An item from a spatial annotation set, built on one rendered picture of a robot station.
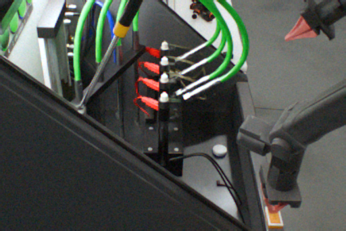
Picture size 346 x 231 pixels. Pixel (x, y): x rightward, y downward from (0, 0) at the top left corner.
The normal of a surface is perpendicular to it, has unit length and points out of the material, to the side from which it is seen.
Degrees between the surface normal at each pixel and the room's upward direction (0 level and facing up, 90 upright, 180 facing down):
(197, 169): 0
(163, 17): 90
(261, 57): 0
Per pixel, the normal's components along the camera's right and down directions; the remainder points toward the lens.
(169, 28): -0.03, 0.58
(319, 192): 0.00, -0.81
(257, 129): -0.23, -0.65
